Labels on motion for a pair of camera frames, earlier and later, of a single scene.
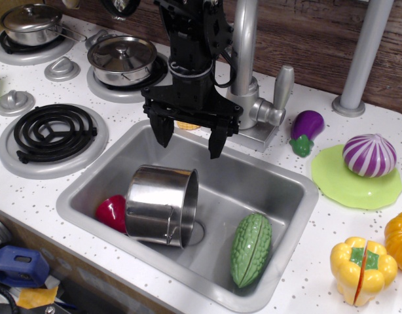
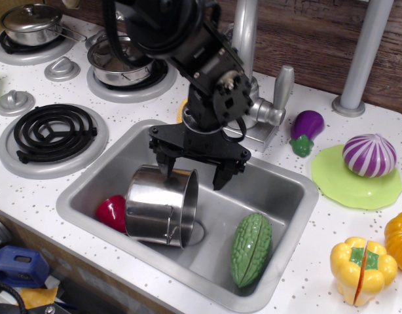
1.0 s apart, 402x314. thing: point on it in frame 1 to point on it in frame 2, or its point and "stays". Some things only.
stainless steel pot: x=162 y=204 stays
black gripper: x=194 y=99 to x=186 y=138
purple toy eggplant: x=306 y=126 stays
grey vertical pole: x=376 y=18 stays
